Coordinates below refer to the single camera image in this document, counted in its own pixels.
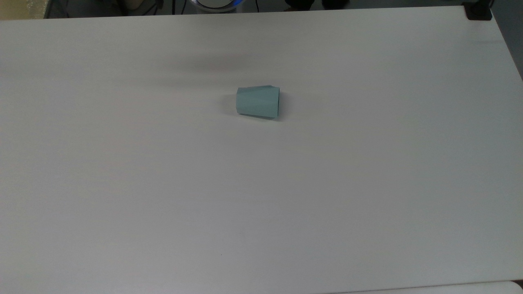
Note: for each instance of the light blue plastic cup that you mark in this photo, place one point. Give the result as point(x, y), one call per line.
point(257, 103)

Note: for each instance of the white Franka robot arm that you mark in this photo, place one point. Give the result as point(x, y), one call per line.
point(216, 3)

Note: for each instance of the dark round object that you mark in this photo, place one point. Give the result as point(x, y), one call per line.
point(300, 4)

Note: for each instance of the black table clamp block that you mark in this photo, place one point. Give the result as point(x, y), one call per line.
point(479, 10)

